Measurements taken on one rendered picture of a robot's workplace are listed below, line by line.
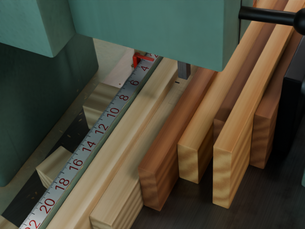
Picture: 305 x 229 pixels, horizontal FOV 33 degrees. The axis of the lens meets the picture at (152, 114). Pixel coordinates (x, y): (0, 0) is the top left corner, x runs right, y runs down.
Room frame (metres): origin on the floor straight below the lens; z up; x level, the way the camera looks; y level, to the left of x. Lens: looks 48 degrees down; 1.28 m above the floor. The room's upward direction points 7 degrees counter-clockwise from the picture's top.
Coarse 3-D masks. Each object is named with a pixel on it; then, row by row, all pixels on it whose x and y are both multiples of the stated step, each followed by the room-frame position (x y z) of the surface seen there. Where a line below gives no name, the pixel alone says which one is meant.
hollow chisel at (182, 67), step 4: (180, 64) 0.33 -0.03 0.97; (184, 64) 0.33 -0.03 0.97; (188, 64) 0.33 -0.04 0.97; (180, 68) 0.33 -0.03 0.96; (184, 68) 0.33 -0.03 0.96; (188, 68) 0.33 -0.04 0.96; (180, 72) 0.33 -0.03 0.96; (184, 72) 0.33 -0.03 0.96; (188, 72) 0.33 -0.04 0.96; (180, 76) 0.33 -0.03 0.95; (184, 76) 0.33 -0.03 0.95; (188, 76) 0.33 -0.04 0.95
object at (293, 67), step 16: (304, 48) 0.31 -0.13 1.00; (304, 64) 0.29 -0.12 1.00; (288, 80) 0.27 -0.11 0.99; (304, 80) 0.28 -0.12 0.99; (288, 96) 0.27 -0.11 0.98; (304, 96) 0.29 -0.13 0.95; (288, 112) 0.27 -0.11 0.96; (304, 112) 0.31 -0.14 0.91; (288, 128) 0.27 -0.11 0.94; (288, 144) 0.27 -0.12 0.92
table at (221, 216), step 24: (264, 168) 0.26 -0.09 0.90; (288, 168) 0.26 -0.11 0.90; (192, 192) 0.24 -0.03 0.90; (240, 192) 0.24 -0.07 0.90; (264, 192) 0.23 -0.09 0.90; (288, 192) 0.23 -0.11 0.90; (144, 216) 0.22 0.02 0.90; (168, 216) 0.22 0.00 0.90; (192, 216) 0.22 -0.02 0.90; (216, 216) 0.22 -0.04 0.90; (240, 216) 0.21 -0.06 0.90; (264, 216) 0.21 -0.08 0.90; (288, 216) 0.21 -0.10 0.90
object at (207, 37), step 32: (96, 0) 0.34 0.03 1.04; (128, 0) 0.32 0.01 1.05; (160, 0) 0.31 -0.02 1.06; (192, 0) 0.29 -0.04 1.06; (224, 0) 0.28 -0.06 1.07; (96, 32) 0.34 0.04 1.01; (128, 32) 0.32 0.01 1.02; (160, 32) 0.31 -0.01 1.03; (192, 32) 0.29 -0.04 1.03; (224, 32) 0.28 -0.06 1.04; (192, 64) 0.30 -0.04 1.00; (224, 64) 0.28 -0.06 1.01
